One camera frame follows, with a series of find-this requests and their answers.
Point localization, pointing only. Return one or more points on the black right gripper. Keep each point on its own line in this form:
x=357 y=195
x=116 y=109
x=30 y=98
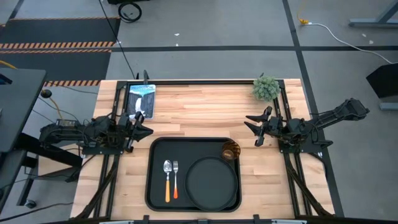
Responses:
x=276 y=127

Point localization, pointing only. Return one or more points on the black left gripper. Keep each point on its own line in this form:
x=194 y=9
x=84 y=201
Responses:
x=129 y=130

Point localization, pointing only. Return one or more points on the amber glass cup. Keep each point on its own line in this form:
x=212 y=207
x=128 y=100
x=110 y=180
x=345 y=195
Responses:
x=230 y=151

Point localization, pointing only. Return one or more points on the black round plate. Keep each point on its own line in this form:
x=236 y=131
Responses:
x=211 y=183

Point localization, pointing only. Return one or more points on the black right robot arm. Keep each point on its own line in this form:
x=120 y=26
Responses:
x=335 y=113

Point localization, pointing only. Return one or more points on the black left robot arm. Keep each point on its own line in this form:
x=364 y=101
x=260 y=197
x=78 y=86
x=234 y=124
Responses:
x=62 y=132

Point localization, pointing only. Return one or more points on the black rectangular tray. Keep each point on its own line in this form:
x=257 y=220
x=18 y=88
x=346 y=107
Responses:
x=180 y=149

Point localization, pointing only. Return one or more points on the waterfall picture card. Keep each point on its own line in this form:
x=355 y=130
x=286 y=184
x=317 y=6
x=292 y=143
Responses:
x=141 y=99

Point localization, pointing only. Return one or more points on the small green artificial plant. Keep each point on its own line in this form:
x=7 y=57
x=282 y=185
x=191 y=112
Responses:
x=265 y=88

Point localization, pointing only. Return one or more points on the black clamp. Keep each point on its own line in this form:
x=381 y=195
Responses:
x=145 y=76

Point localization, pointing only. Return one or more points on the small black controller box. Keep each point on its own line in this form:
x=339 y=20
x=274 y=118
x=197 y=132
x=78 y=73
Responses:
x=66 y=122

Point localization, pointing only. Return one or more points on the black round knob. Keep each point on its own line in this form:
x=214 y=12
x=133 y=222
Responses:
x=46 y=93

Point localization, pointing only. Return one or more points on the black hazard-striped floor mat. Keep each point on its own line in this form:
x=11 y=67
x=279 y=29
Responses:
x=62 y=65
x=62 y=31

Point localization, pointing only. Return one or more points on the dark grey desk top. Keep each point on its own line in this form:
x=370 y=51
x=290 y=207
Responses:
x=18 y=105

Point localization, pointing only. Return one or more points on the grey table foot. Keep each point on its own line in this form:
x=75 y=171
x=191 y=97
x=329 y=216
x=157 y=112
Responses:
x=388 y=106

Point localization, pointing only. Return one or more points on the black angular chair part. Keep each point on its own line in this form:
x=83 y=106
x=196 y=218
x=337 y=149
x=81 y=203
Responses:
x=384 y=81

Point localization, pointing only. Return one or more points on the black caster wheel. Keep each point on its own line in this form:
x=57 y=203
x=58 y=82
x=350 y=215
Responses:
x=30 y=203

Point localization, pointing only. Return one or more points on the grey table leg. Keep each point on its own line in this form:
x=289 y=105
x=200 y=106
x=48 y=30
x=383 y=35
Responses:
x=373 y=22

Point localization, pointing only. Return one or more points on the black desk leg frame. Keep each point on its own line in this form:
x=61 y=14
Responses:
x=46 y=152

